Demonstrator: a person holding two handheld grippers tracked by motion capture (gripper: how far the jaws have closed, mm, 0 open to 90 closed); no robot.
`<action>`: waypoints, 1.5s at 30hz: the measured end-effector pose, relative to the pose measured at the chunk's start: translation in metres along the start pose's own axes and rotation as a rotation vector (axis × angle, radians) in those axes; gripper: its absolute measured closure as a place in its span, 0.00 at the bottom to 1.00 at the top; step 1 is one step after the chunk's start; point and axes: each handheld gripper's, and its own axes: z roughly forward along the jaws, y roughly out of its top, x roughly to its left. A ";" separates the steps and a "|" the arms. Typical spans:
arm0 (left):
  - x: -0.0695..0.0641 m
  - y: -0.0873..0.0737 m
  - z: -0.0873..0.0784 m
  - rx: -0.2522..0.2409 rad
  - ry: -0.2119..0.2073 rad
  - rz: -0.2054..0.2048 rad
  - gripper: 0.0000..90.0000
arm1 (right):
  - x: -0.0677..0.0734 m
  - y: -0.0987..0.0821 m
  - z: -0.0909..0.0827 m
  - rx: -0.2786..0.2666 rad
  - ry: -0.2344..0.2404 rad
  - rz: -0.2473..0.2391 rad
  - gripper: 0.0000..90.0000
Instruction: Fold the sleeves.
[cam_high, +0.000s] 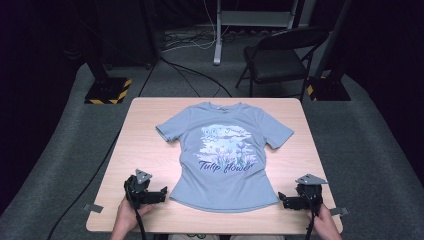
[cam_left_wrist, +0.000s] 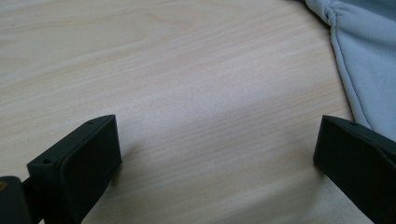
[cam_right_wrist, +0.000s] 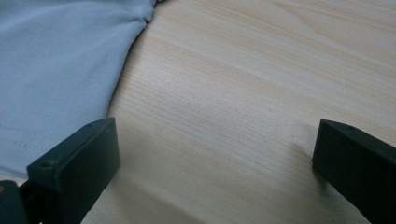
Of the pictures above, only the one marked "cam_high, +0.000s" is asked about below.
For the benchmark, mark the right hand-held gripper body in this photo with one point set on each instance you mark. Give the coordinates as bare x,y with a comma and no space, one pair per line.
310,195

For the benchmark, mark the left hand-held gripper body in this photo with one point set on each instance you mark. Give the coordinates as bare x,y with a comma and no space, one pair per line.
138,193

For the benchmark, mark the blue printed t-shirt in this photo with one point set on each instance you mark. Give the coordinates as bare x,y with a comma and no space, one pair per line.
223,186

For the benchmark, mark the person's left hand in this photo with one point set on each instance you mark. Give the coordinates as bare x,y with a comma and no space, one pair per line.
126,220

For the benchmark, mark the person's right hand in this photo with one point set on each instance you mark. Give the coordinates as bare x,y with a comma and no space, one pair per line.
325,226

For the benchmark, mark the black stand with striped base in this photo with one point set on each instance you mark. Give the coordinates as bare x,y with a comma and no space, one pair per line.
106,90
328,88

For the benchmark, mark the black folding chair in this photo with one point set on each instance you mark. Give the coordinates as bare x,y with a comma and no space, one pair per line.
276,63

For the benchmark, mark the white metal stand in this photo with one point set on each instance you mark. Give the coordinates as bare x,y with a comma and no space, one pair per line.
218,36

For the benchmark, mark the black upright post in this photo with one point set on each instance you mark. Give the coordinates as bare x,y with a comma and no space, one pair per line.
150,30

